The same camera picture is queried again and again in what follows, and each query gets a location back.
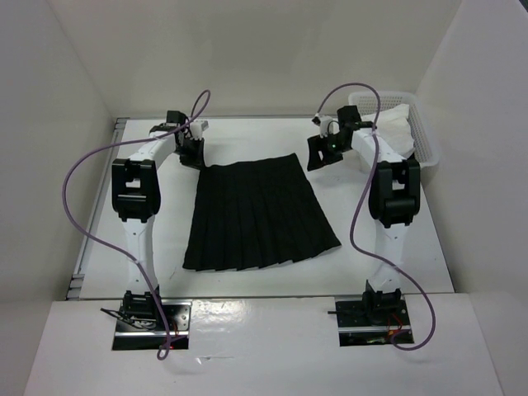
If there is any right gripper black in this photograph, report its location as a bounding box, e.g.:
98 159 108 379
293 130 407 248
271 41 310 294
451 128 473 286
306 131 349 171

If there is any black skirt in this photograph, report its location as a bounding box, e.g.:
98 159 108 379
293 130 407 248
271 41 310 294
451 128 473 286
182 153 342 271

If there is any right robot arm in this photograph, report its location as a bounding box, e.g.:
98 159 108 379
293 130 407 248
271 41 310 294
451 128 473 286
307 106 421 326

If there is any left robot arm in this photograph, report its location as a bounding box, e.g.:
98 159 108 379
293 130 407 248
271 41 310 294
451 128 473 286
111 111 209 330

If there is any white skirt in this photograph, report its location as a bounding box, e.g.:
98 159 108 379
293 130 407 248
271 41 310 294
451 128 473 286
356 104 414 163

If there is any white plastic basket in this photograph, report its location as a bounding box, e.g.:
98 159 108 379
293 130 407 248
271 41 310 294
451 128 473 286
348 91 440 168

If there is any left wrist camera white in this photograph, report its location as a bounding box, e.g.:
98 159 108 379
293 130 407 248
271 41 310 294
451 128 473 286
189 120 209 140

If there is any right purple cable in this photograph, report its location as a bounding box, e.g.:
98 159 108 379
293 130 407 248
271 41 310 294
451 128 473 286
315 82 437 351

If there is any purple cable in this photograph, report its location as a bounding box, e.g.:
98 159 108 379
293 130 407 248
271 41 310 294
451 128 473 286
61 89 212 360
315 82 437 351

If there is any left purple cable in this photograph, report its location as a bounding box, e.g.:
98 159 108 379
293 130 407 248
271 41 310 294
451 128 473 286
61 89 212 360

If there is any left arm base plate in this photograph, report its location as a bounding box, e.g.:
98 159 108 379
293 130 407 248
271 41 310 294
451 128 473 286
112 299 192 351

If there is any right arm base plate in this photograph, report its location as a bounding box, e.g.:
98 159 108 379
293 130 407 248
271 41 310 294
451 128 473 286
328 297 414 347

